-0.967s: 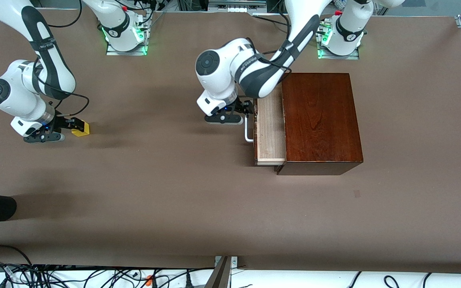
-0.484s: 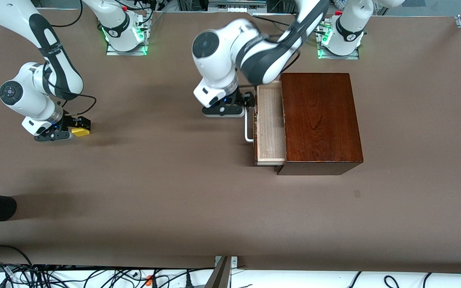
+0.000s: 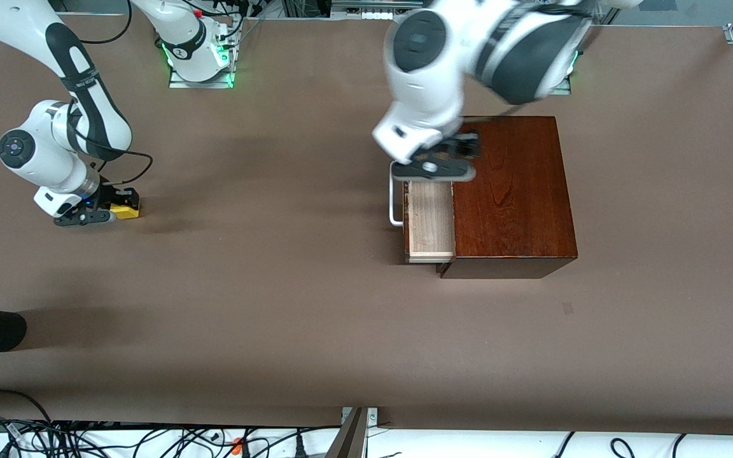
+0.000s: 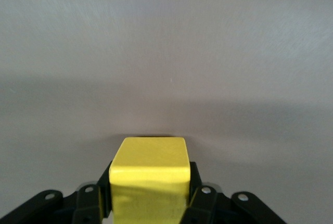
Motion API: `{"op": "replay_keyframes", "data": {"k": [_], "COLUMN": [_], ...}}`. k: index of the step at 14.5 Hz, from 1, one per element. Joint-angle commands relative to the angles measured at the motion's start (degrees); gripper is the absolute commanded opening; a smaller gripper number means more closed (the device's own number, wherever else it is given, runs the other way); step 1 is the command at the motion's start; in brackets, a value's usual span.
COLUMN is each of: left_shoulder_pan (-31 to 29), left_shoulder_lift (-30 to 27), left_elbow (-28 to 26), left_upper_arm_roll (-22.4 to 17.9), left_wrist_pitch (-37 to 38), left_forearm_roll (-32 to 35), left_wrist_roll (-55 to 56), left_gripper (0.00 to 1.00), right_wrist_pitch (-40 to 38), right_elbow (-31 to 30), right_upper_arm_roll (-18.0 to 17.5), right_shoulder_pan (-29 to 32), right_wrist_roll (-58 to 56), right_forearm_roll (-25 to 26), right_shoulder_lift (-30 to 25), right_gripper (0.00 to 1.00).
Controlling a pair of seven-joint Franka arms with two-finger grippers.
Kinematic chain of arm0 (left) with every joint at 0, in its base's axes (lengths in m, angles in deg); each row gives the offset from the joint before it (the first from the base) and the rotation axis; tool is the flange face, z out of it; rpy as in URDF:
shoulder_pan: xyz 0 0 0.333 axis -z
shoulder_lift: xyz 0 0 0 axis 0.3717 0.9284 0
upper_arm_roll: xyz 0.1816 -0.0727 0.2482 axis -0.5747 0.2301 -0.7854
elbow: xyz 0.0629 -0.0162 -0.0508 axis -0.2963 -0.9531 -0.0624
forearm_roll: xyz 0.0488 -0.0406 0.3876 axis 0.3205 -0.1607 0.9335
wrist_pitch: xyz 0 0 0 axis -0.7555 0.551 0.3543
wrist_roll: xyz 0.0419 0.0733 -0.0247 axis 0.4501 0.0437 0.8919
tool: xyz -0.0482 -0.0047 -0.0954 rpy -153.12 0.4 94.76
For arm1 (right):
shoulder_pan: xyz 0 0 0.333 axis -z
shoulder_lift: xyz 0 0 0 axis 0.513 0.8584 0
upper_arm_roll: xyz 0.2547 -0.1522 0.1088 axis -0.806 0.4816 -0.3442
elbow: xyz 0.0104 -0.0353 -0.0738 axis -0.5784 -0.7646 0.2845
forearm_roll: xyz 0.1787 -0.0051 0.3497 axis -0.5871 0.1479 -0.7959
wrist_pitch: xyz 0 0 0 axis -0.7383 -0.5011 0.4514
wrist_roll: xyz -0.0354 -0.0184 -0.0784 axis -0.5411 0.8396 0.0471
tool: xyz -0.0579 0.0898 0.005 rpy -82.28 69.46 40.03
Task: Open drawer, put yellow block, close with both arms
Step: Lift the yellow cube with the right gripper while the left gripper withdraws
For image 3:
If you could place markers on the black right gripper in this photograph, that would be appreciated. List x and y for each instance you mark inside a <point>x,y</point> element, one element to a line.
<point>111,194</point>

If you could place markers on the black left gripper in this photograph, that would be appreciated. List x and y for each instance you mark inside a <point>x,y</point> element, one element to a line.
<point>462,147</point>

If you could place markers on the yellow cube block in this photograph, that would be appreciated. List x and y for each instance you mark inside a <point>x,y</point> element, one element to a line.
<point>128,212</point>

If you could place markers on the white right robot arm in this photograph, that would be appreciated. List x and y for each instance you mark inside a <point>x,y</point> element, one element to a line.
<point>23,149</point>

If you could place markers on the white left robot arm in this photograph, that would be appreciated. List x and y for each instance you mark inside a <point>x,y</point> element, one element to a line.
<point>424,63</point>

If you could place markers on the dark wooden drawer cabinet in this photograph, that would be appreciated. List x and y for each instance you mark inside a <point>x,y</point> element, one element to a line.
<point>519,203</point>

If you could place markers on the white power strip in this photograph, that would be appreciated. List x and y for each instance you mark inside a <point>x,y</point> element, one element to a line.
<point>366,13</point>

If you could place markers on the brown table cover sheet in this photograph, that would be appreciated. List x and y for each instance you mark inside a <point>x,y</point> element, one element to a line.
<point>277,286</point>

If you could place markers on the slanted aluminium profile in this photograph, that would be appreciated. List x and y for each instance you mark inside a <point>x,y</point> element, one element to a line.
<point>349,439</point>

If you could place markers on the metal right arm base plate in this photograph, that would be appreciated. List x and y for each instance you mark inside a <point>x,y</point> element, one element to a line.
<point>223,79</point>

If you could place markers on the small metal mounting bracket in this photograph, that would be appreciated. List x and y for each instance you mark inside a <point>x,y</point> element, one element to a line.
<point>373,416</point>

